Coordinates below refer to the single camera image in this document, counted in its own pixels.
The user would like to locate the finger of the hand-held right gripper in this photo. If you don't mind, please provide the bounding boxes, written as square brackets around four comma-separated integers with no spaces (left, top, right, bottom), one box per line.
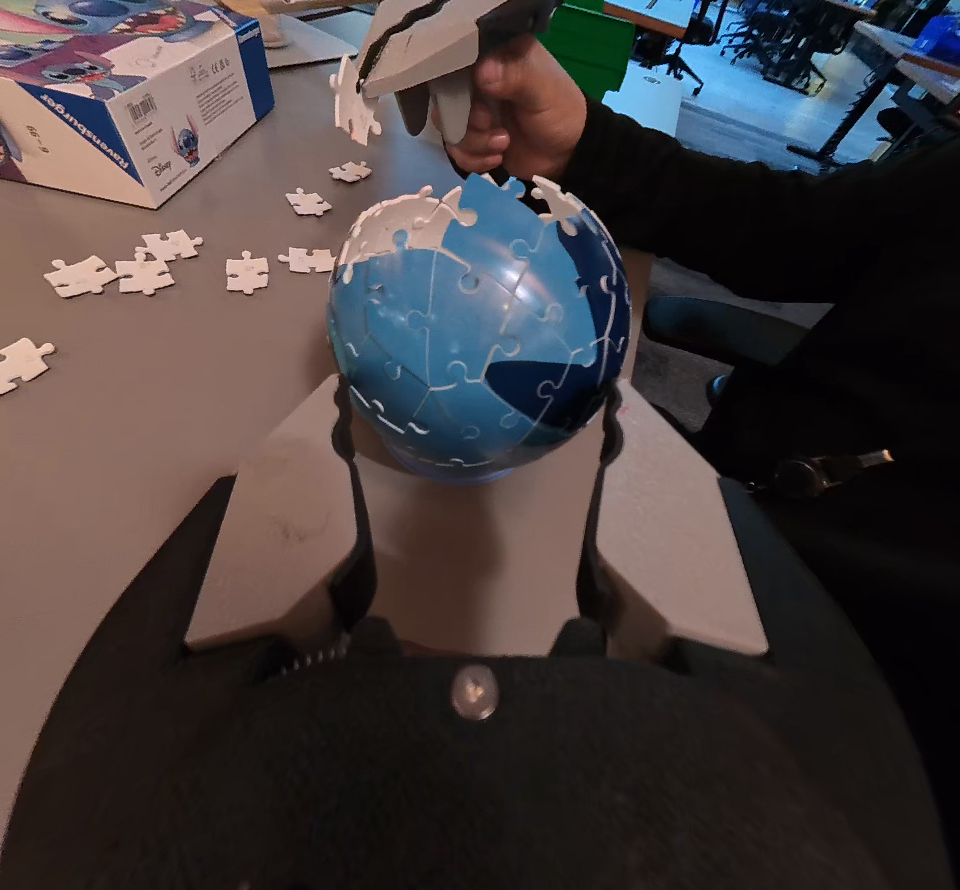
[361,0,520,100]
[358,0,455,85]

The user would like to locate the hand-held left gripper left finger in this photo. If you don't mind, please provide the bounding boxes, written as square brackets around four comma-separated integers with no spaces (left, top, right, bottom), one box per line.
[184,374,378,653]

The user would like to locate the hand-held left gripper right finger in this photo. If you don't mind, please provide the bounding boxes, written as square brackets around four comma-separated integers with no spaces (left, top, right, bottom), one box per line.
[579,379,772,665]

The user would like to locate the white curved jigsaw piece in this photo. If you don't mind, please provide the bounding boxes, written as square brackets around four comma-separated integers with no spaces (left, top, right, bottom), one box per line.
[330,52,385,149]

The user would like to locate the white puzzle pieces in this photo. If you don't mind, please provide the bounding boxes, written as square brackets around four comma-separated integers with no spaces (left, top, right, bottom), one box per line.
[0,159,376,396]

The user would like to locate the blue puzzle ball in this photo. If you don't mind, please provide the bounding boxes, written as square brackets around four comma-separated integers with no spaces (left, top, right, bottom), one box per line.
[326,174,633,467]

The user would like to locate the person's right forearm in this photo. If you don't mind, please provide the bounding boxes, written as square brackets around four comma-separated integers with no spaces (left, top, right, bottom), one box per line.
[558,99,960,321]

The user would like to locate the cartoon printed puzzle box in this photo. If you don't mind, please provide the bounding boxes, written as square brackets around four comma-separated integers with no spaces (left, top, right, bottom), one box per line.
[0,0,276,210]

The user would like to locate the person's right hand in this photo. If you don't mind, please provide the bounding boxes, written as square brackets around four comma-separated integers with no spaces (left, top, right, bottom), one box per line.
[446,31,590,182]

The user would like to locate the green plastic crate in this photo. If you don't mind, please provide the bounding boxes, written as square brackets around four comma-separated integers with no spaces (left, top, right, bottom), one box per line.
[536,0,639,95]

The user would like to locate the black badge reel clip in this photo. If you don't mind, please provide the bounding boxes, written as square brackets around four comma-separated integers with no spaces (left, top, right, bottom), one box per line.
[771,448,895,497]

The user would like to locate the black swivel chair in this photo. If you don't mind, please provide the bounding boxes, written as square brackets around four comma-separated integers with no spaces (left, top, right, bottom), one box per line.
[666,0,726,98]

